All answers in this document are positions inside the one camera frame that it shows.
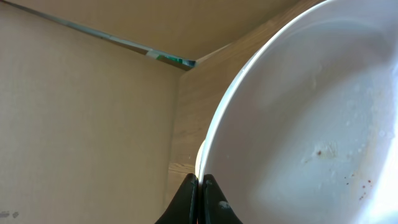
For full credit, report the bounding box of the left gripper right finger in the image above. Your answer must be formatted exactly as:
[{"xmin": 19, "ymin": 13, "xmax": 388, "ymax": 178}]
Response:
[{"xmin": 201, "ymin": 174, "xmax": 242, "ymax": 224}]

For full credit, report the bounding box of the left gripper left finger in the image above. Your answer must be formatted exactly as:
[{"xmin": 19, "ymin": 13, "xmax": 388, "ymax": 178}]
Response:
[{"xmin": 155, "ymin": 173, "xmax": 198, "ymax": 224}]

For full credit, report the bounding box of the white plate with sauce streak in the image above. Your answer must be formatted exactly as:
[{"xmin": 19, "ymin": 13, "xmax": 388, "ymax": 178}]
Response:
[{"xmin": 199, "ymin": 0, "xmax": 397, "ymax": 223}]

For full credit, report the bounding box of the yellow-green plate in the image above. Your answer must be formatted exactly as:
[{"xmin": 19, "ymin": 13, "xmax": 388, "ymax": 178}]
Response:
[{"xmin": 195, "ymin": 141, "xmax": 205, "ymax": 181}]

